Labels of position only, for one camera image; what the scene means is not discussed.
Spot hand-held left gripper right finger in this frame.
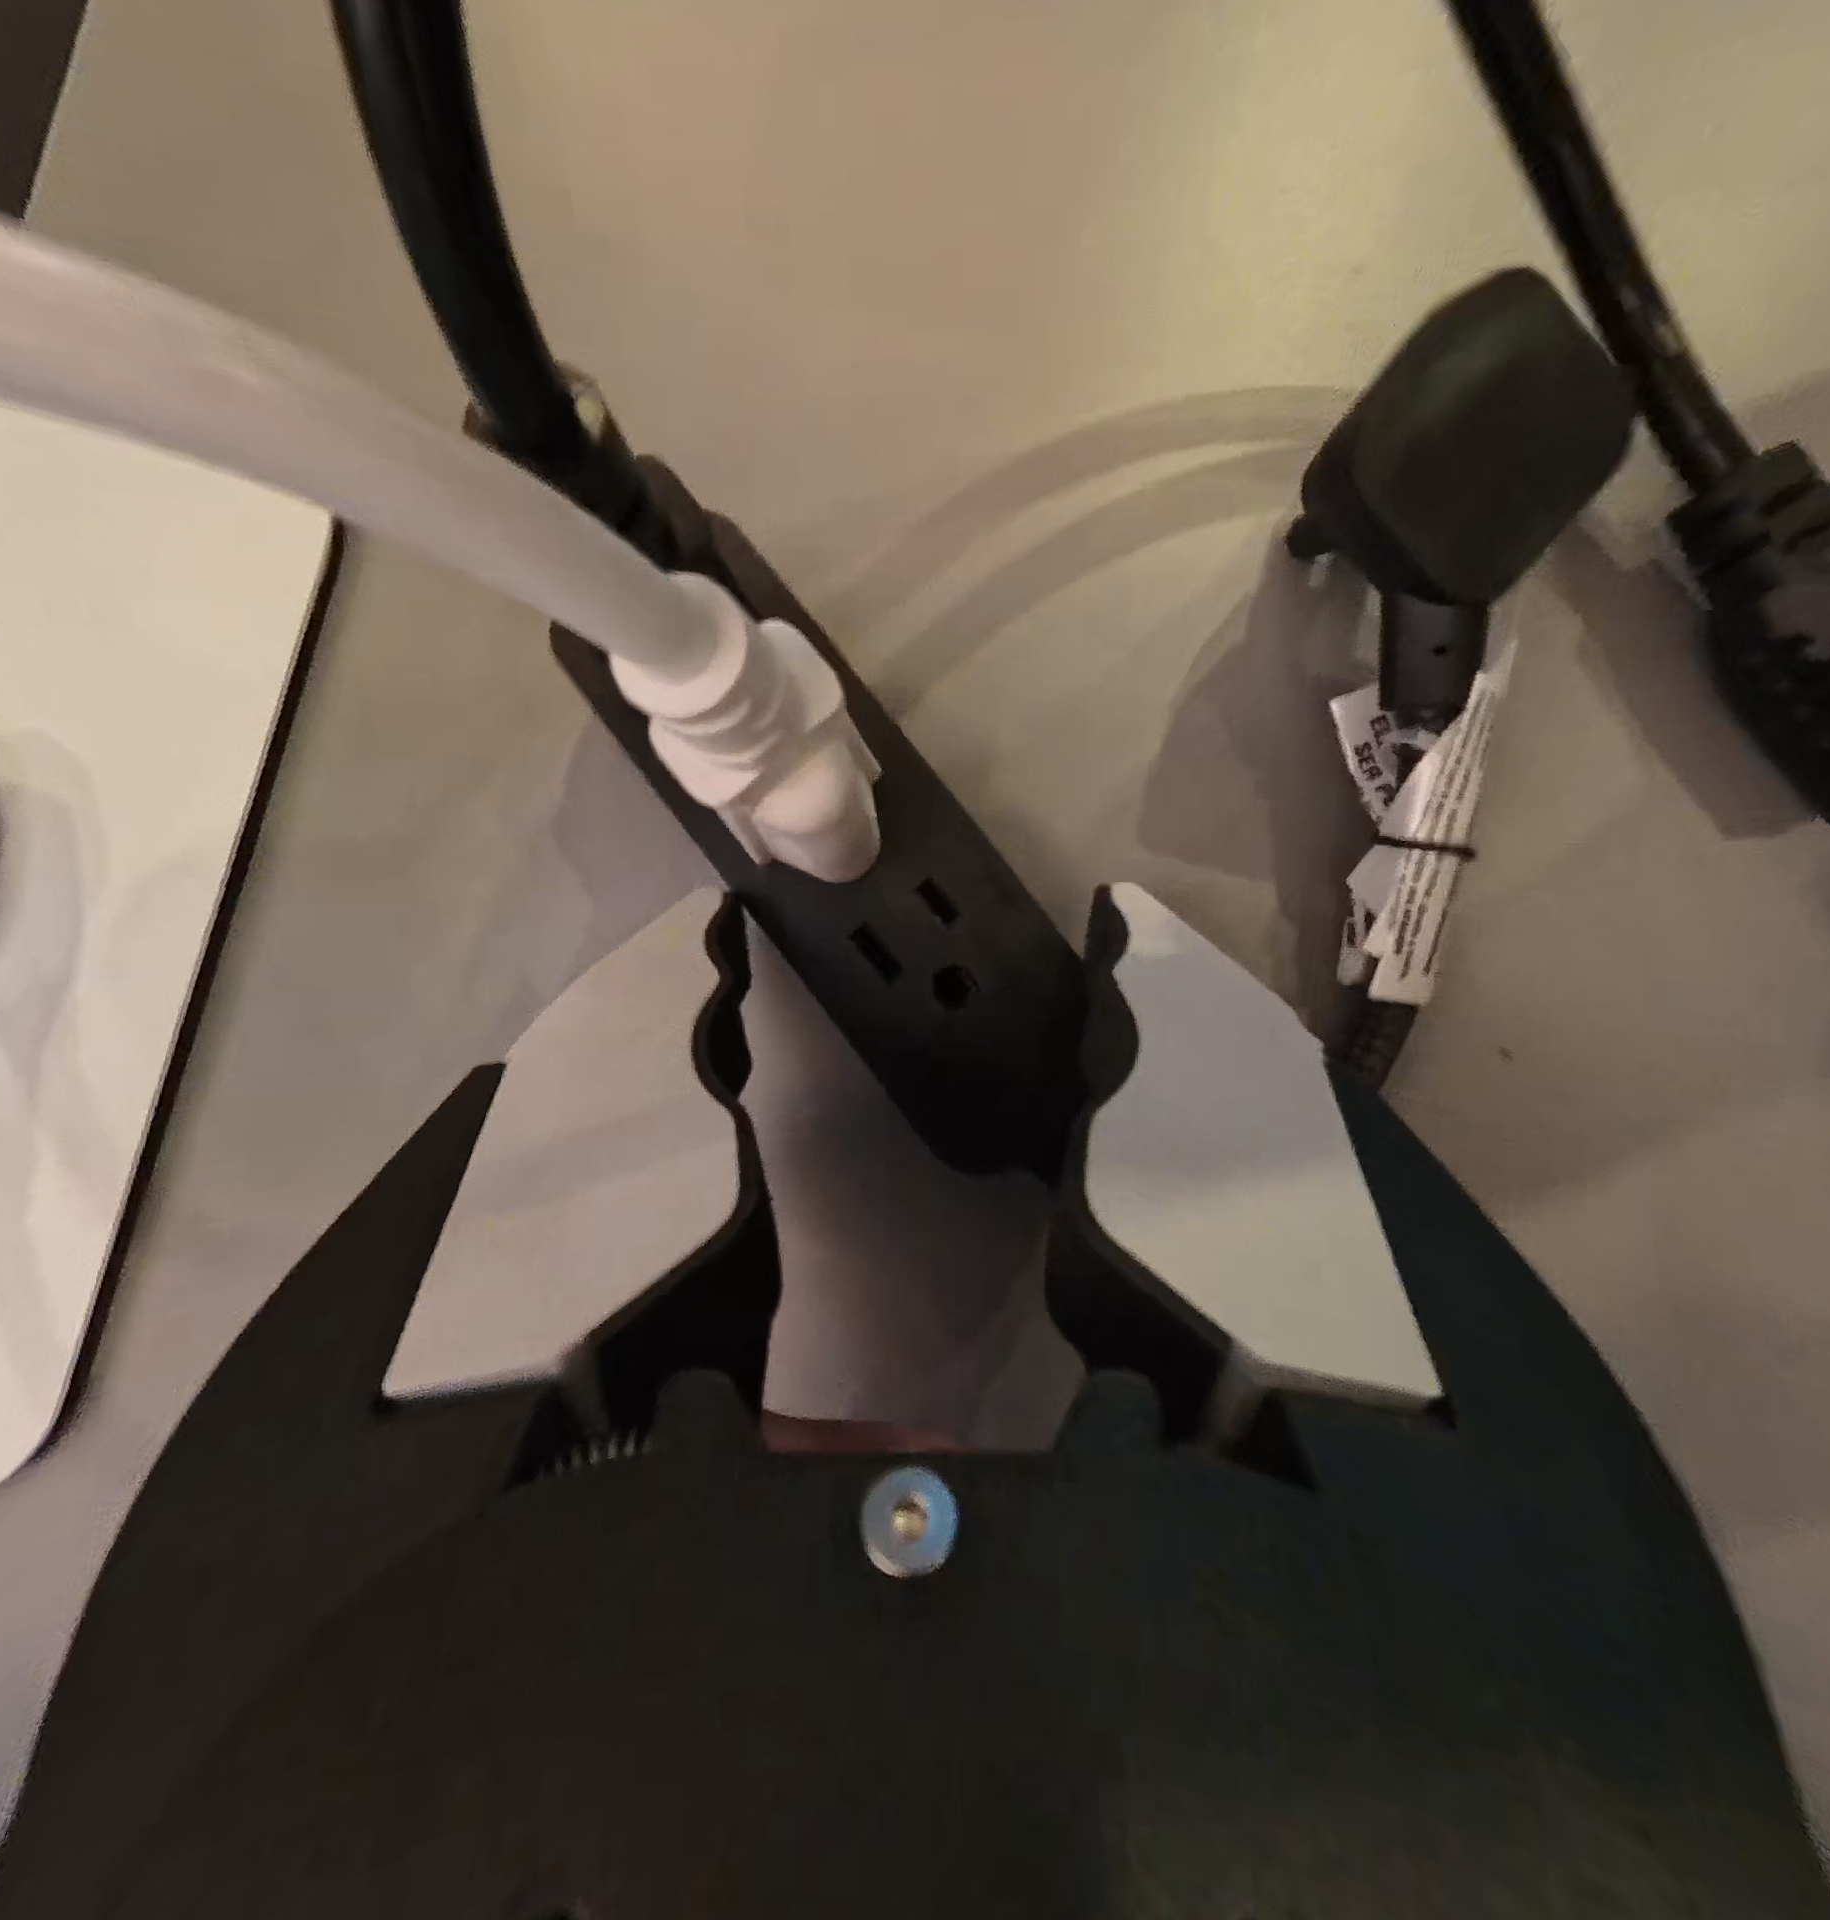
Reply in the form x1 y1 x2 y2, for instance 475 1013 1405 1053
1042 884 1457 1448

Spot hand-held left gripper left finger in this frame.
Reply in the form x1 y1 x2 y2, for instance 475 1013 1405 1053
380 884 789 1443

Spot black braided strip cable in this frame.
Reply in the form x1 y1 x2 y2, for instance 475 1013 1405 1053
1311 884 1433 1088

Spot black power strip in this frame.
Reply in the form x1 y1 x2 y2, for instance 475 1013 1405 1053
547 465 1118 1188

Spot white power plug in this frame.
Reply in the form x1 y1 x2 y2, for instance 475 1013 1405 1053
616 576 884 879

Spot white power cord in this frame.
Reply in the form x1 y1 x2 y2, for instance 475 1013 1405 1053
0 202 737 691

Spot black power cord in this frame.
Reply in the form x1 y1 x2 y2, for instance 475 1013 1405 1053
328 0 1763 496

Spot black flat strip plug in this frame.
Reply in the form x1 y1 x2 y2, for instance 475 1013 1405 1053
1288 268 1638 729

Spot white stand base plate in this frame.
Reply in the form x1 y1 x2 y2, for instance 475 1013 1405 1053
0 382 344 1507

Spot black cord connector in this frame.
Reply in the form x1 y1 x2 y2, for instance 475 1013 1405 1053
1664 439 1830 828

